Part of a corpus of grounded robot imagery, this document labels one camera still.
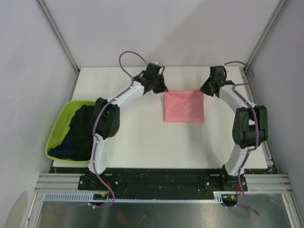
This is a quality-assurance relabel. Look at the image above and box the left aluminium frame post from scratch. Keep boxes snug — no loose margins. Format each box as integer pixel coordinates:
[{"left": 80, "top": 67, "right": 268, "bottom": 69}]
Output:
[{"left": 35, "top": 0, "right": 80, "bottom": 74}]

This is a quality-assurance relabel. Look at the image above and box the aluminium frame post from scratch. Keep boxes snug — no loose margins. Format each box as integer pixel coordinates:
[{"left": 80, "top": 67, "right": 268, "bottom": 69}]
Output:
[
  {"left": 35, "top": 0, "right": 80, "bottom": 74},
  {"left": 246, "top": 0, "right": 290, "bottom": 67}
]

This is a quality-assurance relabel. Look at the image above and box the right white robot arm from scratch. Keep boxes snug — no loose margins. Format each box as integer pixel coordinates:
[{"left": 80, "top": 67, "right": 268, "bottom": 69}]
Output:
[{"left": 200, "top": 66, "right": 268, "bottom": 190}]

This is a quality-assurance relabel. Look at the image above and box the pink t shirt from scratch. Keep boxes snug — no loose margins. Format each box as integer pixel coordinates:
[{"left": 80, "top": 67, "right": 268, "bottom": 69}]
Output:
[{"left": 163, "top": 90, "right": 205, "bottom": 124}]

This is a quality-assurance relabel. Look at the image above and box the green plastic basket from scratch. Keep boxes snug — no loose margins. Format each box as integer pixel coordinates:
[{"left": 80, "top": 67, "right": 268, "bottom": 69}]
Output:
[{"left": 45, "top": 100, "right": 95, "bottom": 164}]

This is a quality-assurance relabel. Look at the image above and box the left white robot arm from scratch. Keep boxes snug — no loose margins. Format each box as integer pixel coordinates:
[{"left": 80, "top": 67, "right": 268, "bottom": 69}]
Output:
[{"left": 85, "top": 63, "right": 168, "bottom": 190}]

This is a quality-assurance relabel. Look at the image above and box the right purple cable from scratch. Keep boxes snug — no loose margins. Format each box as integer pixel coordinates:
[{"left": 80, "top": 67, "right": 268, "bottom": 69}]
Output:
[{"left": 224, "top": 61, "right": 260, "bottom": 216}]

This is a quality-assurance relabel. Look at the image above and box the black t shirt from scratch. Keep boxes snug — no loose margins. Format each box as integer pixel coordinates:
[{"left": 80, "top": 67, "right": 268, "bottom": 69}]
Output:
[{"left": 68, "top": 105, "right": 94, "bottom": 161}]

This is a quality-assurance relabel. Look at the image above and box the white slotted cable duct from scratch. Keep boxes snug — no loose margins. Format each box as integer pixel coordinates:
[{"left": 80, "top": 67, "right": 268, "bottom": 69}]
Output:
[{"left": 44, "top": 192, "right": 238, "bottom": 203}]

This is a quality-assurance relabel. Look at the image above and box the navy blue t shirt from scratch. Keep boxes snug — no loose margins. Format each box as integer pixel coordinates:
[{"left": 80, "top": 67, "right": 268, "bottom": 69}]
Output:
[{"left": 47, "top": 132, "right": 93, "bottom": 162}]

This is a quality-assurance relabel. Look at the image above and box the right aluminium frame post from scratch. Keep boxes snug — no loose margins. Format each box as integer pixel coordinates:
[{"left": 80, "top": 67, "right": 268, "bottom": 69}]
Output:
[{"left": 246, "top": 0, "right": 290, "bottom": 67}]

